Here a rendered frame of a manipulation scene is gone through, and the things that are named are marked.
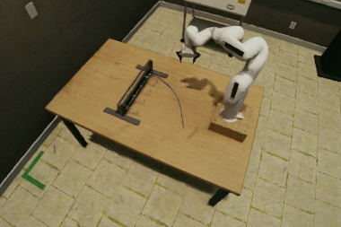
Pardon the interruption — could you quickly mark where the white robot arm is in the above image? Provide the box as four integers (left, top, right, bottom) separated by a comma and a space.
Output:
182, 26, 268, 123

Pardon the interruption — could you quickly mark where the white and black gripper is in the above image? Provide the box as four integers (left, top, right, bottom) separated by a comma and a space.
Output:
176, 43, 201, 64

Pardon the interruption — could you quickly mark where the grey free-standing rack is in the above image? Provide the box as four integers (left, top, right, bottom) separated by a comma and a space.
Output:
103, 59, 168, 126

